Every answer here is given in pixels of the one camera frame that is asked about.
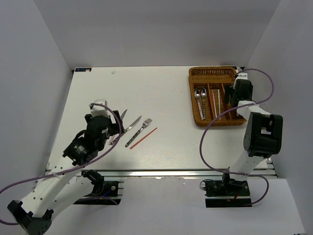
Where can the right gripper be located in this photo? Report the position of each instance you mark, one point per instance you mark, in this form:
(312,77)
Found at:
(228,89)

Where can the dark handled spoon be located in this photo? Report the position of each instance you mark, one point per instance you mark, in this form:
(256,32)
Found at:
(203,97)

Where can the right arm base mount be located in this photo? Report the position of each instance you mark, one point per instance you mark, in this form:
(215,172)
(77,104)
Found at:
(220,195)

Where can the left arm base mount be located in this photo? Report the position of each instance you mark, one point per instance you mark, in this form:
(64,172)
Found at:
(105,191)

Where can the dark handled fork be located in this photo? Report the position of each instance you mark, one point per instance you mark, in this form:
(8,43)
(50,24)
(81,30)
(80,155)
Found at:
(145,124)

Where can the white chopstick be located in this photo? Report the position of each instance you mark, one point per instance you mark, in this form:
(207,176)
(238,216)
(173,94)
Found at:
(214,103)
(220,101)

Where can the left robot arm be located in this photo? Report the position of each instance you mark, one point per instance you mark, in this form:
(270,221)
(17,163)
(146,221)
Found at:
(36,211)

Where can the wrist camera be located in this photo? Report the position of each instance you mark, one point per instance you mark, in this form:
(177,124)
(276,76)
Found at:
(99,109)
(241,75)

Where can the blue label sticker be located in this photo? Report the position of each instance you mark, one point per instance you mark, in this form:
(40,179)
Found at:
(83,69)

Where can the aluminium table rail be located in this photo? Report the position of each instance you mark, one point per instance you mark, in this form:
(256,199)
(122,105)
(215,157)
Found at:
(160,173)

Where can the orange chopstick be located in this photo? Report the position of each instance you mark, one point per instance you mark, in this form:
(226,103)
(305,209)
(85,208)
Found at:
(210,91)
(139,141)

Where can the pink handled knife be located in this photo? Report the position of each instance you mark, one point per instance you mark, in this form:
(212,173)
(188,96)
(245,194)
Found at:
(112,137)

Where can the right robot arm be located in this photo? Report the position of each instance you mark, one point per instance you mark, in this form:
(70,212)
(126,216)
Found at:
(263,135)

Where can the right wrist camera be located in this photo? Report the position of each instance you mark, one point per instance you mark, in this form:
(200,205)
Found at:
(241,75)

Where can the pink handled spoon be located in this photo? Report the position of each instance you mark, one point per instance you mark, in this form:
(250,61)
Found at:
(197,97)

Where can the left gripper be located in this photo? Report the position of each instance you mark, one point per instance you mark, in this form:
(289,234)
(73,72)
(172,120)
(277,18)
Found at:
(116,128)

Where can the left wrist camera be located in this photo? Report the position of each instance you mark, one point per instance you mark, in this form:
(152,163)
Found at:
(99,109)

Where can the dark handled knife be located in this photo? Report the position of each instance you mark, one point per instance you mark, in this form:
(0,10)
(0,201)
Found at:
(132,124)

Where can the wicker cutlery tray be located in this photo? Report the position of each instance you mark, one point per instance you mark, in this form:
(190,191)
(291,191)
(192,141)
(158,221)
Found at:
(213,78)

